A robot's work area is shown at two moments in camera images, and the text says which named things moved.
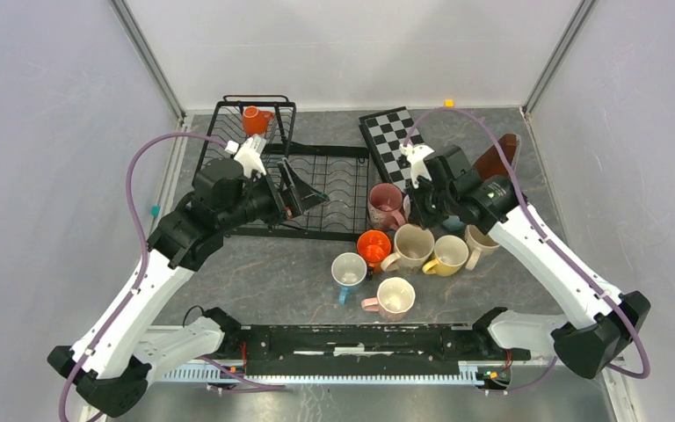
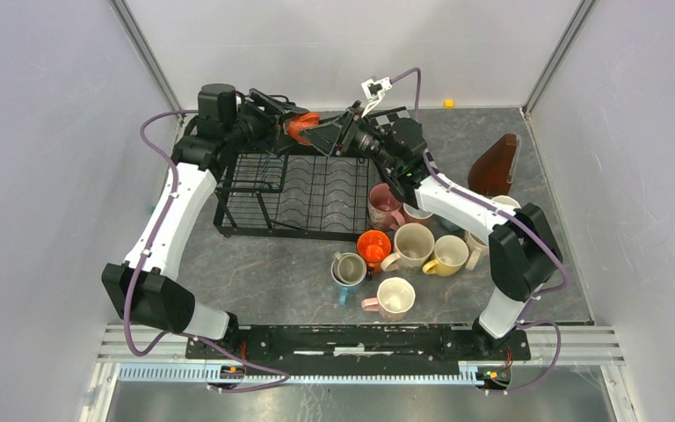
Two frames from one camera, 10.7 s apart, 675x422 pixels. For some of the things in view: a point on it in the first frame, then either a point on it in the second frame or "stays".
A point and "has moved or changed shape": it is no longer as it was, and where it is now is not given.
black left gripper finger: x=298 y=185 → x=276 y=106
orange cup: x=373 y=245 stays
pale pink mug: x=395 y=297 stays
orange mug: x=255 y=121 has moved or changed shape
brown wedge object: x=490 y=163 stays
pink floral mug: x=384 y=211 stays
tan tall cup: x=478 y=244 stays
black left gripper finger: x=307 y=198 → x=281 y=141
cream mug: x=413 y=244 stays
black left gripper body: x=261 y=201 → x=257 y=127
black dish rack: x=341 y=173 stays
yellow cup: x=450 y=255 stays
